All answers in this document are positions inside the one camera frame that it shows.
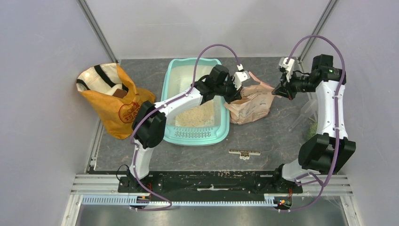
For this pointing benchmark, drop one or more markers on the pink cat litter bag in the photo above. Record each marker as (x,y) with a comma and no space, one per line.
(255,103)

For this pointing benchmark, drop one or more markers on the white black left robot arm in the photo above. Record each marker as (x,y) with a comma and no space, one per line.
(150,123)

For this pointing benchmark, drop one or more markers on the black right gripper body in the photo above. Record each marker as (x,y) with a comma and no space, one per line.
(293,85)

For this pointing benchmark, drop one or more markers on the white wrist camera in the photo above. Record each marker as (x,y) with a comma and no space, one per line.
(286,66)
(240,76)

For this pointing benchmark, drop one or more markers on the orange Trader Joe's bag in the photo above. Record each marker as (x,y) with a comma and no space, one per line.
(114,96)

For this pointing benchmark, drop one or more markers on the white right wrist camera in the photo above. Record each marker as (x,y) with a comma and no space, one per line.
(286,66)

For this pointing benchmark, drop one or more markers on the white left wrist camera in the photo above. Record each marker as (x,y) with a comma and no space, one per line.
(240,76)

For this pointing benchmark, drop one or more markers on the green netted melon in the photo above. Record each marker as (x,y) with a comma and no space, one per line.
(312,130)

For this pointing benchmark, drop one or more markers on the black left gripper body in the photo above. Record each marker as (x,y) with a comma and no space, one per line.
(228,90)

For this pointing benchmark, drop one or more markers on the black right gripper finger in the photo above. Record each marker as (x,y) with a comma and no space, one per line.
(288,96)
(280,91)

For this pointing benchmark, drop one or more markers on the teal plastic litter box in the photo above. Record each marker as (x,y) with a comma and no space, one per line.
(178,78)

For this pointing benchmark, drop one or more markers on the tan litter pile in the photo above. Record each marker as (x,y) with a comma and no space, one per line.
(197,117)

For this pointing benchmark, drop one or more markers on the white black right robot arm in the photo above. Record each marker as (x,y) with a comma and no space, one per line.
(329,149)

